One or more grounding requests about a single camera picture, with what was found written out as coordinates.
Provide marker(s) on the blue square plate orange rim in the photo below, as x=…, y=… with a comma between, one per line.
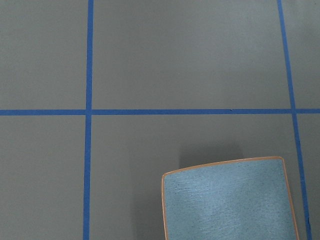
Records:
x=242, y=199

